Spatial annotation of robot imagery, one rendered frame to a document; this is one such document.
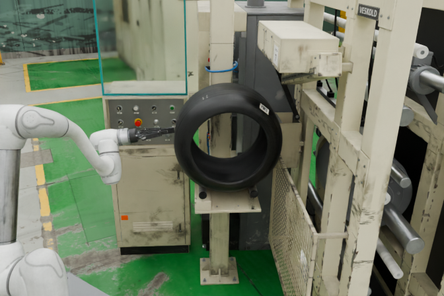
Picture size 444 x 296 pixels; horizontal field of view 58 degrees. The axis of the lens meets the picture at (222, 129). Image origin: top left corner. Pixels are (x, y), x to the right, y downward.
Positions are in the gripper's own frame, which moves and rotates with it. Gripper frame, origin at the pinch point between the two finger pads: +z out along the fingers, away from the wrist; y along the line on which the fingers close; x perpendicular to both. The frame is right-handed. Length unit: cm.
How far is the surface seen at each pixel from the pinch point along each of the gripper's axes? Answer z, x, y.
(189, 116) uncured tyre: 13.5, -9.6, -9.8
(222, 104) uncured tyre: 30.4, -14.4, -11.6
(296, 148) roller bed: 72, 31, 19
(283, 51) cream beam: 58, -41, -36
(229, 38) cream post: 40, -39, 26
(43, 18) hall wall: -346, -13, 810
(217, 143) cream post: 25.0, 22.7, 25.6
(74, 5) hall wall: -274, -31, 838
